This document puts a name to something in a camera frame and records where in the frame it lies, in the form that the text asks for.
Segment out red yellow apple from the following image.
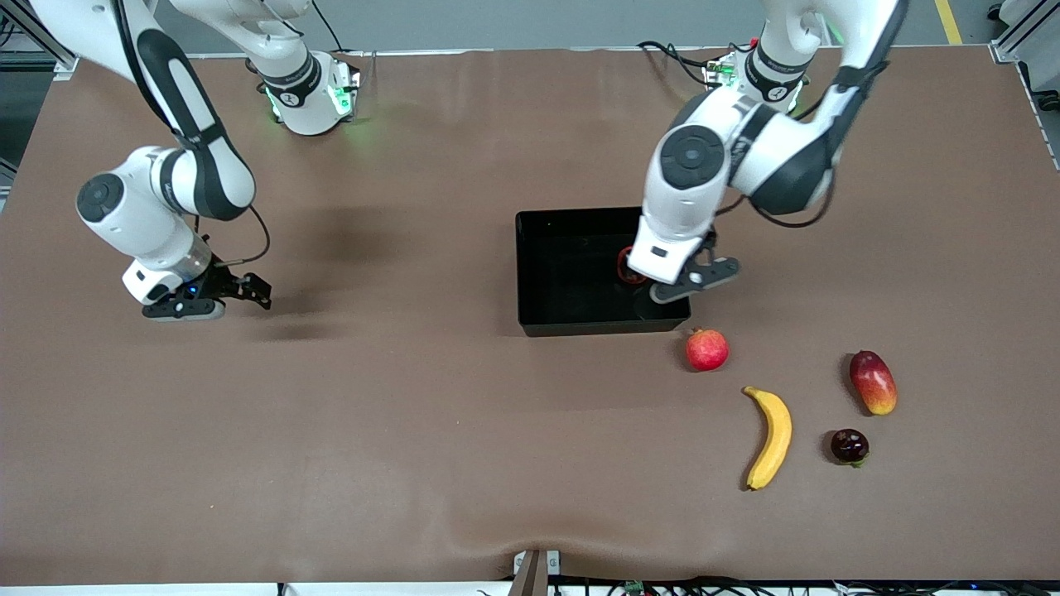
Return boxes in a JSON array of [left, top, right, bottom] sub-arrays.
[[614, 246, 648, 287]]

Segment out black plastic box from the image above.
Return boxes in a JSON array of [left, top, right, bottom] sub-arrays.
[[515, 207, 692, 338]]

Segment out yellow banana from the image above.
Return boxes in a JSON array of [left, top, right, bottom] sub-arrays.
[[742, 386, 793, 492]]

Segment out red pomegranate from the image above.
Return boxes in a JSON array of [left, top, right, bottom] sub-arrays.
[[685, 327, 730, 373]]

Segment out brown table mat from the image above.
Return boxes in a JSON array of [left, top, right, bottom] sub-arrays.
[[0, 46, 1060, 584]]

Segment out red yellow mango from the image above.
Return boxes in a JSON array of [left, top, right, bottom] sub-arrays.
[[849, 350, 899, 416]]

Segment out dark purple mangosteen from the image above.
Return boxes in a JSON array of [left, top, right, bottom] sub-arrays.
[[831, 428, 870, 469]]

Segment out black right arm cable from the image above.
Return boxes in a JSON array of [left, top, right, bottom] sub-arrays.
[[195, 205, 272, 267]]

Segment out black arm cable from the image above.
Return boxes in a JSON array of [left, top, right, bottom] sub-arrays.
[[195, 205, 272, 267], [716, 170, 837, 229]]

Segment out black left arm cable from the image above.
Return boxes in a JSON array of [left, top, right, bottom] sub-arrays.
[[716, 170, 837, 229]]

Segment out black left base cables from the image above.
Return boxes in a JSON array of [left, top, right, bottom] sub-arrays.
[[636, 40, 759, 88]]

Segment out black right base cable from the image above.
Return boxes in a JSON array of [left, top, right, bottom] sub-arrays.
[[311, 0, 378, 59]]

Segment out aluminium frame post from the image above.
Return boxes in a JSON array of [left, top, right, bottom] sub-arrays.
[[0, 0, 80, 75], [990, 0, 1060, 92]]

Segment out metal table edge bracket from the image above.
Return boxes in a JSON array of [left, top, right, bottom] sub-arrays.
[[509, 549, 561, 596]]

